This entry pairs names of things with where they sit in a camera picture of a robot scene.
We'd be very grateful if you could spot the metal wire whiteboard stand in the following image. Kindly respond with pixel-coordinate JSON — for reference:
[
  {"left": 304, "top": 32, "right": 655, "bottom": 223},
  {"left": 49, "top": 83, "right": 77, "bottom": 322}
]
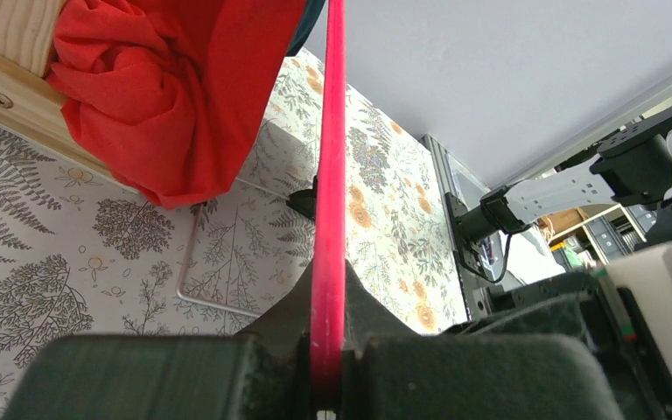
[{"left": 178, "top": 178, "right": 297, "bottom": 317}]

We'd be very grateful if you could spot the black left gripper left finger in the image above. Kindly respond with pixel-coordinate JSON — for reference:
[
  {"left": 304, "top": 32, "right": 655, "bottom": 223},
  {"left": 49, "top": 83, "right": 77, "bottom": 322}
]
[{"left": 3, "top": 269, "right": 313, "bottom": 419}]

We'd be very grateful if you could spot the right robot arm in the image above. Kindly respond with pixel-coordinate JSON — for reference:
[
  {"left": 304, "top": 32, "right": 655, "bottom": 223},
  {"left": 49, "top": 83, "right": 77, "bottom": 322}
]
[{"left": 446, "top": 106, "right": 672, "bottom": 246}]

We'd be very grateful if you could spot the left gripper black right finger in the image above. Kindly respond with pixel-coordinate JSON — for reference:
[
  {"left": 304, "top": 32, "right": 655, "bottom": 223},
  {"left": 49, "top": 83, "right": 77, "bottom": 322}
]
[{"left": 341, "top": 269, "right": 624, "bottom": 419}]

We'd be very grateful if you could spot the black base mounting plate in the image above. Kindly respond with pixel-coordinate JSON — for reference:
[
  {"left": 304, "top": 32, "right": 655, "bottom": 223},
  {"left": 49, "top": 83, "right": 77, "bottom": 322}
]
[{"left": 444, "top": 191, "right": 511, "bottom": 326}]

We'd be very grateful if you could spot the floral table mat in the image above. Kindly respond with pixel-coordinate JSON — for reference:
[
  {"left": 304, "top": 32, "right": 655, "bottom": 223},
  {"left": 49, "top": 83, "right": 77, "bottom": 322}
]
[{"left": 0, "top": 51, "right": 467, "bottom": 416}]

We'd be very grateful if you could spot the dark navy jersey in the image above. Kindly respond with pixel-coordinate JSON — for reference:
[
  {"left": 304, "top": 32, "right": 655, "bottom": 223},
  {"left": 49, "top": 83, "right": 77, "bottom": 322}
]
[{"left": 286, "top": 0, "right": 326, "bottom": 57}]

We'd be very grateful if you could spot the red tank top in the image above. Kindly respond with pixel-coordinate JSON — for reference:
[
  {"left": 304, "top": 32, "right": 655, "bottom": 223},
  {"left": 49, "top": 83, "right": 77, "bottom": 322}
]
[{"left": 47, "top": 1, "right": 305, "bottom": 209}]

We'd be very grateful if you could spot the pink framed whiteboard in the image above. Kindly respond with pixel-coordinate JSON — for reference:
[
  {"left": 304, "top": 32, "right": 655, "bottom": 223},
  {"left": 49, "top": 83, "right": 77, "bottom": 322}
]
[{"left": 309, "top": 0, "right": 346, "bottom": 410}]

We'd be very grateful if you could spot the black whiteboard stand foot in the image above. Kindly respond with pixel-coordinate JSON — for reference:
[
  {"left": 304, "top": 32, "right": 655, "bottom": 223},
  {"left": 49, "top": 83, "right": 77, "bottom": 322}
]
[{"left": 286, "top": 176, "right": 318, "bottom": 221}]

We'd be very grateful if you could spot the wooden clothes rack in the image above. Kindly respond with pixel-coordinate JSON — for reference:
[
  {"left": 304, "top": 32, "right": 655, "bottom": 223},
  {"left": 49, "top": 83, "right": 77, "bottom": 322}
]
[{"left": 0, "top": 1, "right": 114, "bottom": 182}]

